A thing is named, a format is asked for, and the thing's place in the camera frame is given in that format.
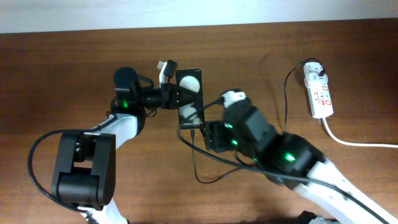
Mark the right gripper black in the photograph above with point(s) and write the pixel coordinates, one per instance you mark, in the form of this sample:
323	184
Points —
214	136

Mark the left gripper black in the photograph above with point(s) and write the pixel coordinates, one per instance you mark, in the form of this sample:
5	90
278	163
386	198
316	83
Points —
170	95

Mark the black smartphone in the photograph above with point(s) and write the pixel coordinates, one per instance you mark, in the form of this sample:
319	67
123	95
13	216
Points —
191	76

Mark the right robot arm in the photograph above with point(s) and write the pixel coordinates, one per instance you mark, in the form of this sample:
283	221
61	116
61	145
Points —
290	160

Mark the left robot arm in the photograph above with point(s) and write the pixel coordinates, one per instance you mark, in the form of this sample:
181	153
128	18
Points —
84	178

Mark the white charger plug adapter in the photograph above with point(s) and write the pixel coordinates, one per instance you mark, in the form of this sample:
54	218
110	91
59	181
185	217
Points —
315	75

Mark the white power strip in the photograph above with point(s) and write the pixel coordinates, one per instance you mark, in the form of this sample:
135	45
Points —
320	101

